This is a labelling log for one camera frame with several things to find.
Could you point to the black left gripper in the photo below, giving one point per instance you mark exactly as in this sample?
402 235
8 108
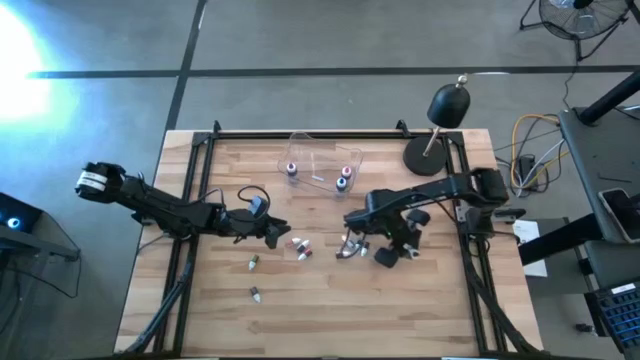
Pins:
247 225

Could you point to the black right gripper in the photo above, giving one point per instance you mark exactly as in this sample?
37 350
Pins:
385 225

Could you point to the small pink food coloring bottle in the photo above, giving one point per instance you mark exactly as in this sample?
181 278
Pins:
293 243

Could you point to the small red food coloring bottle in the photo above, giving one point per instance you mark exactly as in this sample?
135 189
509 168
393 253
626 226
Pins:
305 255

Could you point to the small green food coloring bottle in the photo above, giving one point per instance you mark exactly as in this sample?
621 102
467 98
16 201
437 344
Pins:
253 261

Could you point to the small blue food coloring bottle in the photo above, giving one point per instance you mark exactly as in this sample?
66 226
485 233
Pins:
353 245

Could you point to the small vial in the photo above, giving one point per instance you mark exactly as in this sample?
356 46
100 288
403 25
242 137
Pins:
291 169

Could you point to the large blue food coloring bottle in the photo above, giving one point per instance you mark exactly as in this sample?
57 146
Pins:
341 184

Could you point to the large pink food coloring bottle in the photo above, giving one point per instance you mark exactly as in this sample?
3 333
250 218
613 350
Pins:
346 172

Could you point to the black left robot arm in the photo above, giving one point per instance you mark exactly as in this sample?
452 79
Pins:
150 205

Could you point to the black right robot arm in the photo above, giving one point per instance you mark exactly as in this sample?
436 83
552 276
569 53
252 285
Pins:
440 190

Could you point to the clear plastic bin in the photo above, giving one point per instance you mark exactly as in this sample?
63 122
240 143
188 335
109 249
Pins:
320 155

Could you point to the white paper sheet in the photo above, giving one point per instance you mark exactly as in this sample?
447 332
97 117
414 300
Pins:
530 240

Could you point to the black desk lamp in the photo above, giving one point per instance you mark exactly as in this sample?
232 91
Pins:
447 107

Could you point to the black power strip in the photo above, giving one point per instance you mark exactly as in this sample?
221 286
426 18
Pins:
526 170

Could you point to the dark grey side table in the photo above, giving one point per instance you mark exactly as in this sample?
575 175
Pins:
595 150

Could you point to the black smartphone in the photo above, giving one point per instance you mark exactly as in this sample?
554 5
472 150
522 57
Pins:
620 212

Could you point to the blue parts organizer box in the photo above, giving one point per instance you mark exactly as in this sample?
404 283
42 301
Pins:
620 315

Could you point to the black device with blue light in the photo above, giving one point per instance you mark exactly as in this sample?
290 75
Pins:
15 215

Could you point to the black floor fan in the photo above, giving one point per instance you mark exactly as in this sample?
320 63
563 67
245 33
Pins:
580 17

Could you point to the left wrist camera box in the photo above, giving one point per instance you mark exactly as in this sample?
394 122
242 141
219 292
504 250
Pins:
258 206

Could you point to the black aluminium table frame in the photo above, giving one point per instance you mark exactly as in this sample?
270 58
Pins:
250 135

